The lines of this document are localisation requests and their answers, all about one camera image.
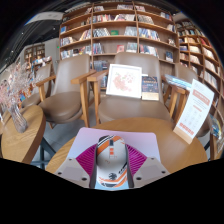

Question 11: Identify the distant wooden bookshelf unit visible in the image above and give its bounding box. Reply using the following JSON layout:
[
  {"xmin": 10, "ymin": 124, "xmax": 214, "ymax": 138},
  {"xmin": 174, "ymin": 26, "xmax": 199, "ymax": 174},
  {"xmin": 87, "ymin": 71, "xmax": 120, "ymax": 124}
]
[{"xmin": 23, "ymin": 43, "xmax": 54, "ymax": 73}]

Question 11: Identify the round wooden side table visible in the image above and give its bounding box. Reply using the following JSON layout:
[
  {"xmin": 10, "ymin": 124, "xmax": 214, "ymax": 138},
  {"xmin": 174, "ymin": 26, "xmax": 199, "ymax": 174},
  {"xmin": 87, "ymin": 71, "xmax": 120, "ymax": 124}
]
[{"xmin": 0, "ymin": 104, "xmax": 47, "ymax": 164}]

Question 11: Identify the brown padded wooden armchair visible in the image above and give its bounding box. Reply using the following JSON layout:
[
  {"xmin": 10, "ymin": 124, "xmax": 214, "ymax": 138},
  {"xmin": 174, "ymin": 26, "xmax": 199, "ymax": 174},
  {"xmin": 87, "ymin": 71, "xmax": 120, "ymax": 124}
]
[
  {"xmin": 35, "ymin": 54, "xmax": 98, "ymax": 129},
  {"xmin": 171, "ymin": 62, "xmax": 214, "ymax": 139},
  {"xmin": 21, "ymin": 63, "xmax": 54, "ymax": 109},
  {"xmin": 87, "ymin": 51, "xmax": 183, "ymax": 125}
]

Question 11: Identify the white hanging ceiling panel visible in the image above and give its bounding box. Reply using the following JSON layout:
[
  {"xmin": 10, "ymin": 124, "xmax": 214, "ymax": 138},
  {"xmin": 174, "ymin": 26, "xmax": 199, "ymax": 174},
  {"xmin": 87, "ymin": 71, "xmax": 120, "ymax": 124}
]
[{"xmin": 24, "ymin": 11, "xmax": 64, "ymax": 26}]

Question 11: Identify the white orange computer mouse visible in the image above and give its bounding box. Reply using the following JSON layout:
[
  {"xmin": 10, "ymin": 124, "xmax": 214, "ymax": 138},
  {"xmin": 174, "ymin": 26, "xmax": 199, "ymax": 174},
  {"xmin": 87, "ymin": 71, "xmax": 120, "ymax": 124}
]
[{"xmin": 95, "ymin": 134, "xmax": 129, "ymax": 189}]

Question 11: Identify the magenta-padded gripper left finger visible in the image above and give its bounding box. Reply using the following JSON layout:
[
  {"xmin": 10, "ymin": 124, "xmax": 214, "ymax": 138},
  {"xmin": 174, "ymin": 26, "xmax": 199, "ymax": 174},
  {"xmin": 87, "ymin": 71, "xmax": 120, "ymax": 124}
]
[{"xmin": 54, "ymin": 143, "xmax": 99, "ymax": 189}]

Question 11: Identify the white sign on wooden base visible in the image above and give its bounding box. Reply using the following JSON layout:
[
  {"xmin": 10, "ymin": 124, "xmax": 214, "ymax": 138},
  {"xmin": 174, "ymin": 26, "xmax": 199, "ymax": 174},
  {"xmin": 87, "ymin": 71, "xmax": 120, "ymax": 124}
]
[{"xmin": 173, "ymin": 78, "xmax": 215, "ymax": 145}]

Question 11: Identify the glass vase with pink flowers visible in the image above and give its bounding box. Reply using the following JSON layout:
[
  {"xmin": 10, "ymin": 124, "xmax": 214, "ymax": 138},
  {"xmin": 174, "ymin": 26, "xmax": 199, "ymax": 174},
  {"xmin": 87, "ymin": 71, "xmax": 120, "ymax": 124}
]
[{"xmin": 0, "ymin": 61, "xmax": 41, "ymax": 134}]

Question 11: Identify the blue pink gradient mouse pad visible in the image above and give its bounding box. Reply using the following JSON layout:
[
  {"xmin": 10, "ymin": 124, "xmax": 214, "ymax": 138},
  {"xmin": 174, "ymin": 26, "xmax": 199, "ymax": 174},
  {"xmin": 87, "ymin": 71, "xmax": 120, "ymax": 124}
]
[{"xmin": 67, "ymin": 127, "xmax": 162, "ymax": 192}]

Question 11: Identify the white framed floral picture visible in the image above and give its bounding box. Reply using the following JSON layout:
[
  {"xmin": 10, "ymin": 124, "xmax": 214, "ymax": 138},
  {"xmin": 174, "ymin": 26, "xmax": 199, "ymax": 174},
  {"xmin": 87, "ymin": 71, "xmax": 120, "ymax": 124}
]
[{"xmin": 105, "ymin": 63, "xmax": 143, "ymax": 100}]

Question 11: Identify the dark cover book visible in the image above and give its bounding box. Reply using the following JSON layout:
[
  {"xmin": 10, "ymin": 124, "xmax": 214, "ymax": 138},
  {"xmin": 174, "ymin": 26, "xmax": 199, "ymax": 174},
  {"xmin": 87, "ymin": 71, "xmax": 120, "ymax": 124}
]
[{"xmin": 141, "ymin": 75, "xmax": 160, "ymax": 102}]

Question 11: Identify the wide wooden bookshelf unit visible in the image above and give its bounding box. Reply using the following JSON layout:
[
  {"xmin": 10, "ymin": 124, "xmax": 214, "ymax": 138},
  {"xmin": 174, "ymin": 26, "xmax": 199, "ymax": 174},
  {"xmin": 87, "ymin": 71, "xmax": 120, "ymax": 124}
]
[{"xmin": 59, "ymin": 3, "xmax": 178, "ymax": 88}]

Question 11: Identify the curved wooden bookshelf unit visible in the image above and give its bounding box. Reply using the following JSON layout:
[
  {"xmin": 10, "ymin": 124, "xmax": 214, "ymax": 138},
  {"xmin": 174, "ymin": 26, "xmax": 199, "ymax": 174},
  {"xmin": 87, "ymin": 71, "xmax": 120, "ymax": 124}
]
[{"xmin": 176, "ymin": 19, "xmax": 224, "ymax": 111}]

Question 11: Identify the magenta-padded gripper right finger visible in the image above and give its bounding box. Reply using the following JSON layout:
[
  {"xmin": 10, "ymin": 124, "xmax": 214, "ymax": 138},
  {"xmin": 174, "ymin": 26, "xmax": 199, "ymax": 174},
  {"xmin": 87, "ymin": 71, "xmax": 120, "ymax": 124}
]
[{"xmin": 124, "ymin": 143, "xmax": 171, "ymax": 189}]

